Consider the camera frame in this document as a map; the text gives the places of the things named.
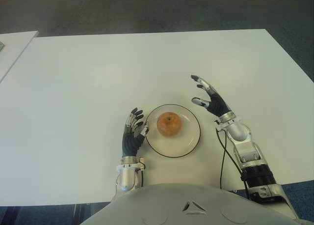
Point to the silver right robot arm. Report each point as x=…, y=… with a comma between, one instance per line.
x=247, y=153

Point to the white plate with black rim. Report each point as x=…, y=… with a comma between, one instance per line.
x=176, y=146

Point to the red yellow apple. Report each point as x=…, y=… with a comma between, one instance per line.
x=169, y=124

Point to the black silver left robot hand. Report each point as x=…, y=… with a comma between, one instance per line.
x=130, y=145

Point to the grey robot torso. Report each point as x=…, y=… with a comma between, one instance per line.
x=191, y=205

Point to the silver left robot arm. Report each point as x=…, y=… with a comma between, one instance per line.
x=127, y=177

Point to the white side table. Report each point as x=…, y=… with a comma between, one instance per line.
x=14, y=53

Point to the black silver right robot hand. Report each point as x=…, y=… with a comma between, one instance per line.
x=218, y=104

